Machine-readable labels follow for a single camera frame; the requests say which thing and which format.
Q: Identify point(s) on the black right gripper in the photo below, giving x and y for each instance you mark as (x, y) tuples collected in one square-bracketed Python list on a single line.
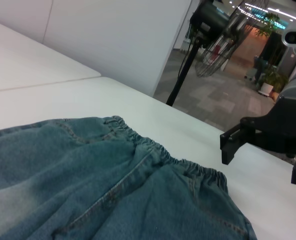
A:
[(283, 125)]

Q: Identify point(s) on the blue denim shorts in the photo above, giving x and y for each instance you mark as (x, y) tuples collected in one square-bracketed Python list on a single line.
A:
[(88, 187)]

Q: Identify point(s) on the green plant in white pot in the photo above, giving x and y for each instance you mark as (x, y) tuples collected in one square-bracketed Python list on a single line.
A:
[(266, 88)]

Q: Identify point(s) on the tall green leafy plant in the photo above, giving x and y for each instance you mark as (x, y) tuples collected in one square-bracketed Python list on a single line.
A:
[(270, 22)]

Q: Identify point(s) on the black standing fan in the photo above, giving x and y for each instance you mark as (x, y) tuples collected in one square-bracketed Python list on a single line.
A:
[(209, 17)]

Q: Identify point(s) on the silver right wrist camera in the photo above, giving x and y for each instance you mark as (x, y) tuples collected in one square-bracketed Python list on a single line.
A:
[(294, 37)]

